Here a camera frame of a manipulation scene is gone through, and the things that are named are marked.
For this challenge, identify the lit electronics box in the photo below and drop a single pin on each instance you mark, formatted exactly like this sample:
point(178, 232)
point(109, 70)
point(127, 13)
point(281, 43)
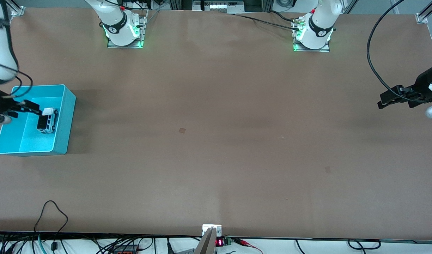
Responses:
point(219, 6)

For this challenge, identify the aluminium frame post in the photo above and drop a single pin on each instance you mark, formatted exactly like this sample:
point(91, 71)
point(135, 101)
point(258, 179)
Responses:
point(172, 4)

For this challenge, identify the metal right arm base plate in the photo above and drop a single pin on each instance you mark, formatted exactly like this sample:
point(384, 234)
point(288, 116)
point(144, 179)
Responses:
point(144, 21)

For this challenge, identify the cyan plastic bin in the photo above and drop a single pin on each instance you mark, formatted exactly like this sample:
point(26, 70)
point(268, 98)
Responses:
point(32, 144)

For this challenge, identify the grey metal bar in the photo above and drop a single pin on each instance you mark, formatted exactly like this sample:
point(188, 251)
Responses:
point(207, 245)

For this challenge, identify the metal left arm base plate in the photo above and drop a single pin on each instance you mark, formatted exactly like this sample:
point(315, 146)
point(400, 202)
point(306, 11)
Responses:
point(325, 49)

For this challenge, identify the orange power strip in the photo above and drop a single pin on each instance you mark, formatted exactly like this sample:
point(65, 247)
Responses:
point(126, 251)

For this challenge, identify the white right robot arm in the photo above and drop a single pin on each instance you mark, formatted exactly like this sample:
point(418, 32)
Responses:
point(0, 53)

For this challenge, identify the white metal bracket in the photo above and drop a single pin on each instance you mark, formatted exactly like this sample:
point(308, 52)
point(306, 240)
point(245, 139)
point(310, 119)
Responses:
point(206, 227)

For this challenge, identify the red clip leads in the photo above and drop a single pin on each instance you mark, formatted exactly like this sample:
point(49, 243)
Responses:
point(242, 242)

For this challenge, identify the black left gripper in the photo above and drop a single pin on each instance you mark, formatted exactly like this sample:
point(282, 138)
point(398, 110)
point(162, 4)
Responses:
point(422, 85)

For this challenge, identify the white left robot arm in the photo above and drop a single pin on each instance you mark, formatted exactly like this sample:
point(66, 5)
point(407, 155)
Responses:
point(318, 35)

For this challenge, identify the metal corner bracket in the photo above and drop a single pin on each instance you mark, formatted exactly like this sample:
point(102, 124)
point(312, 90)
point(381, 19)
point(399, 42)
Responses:
point(17, 11)
point(422, 18)

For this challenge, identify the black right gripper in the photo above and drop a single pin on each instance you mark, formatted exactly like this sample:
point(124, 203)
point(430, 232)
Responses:
point(4, 104)

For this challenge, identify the white jeep toy black roof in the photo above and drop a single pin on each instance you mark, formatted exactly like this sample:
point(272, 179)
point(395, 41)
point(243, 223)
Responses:
point(48, 121)

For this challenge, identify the red digit display module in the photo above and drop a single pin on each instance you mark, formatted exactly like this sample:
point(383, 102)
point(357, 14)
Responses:
point(219, 242)

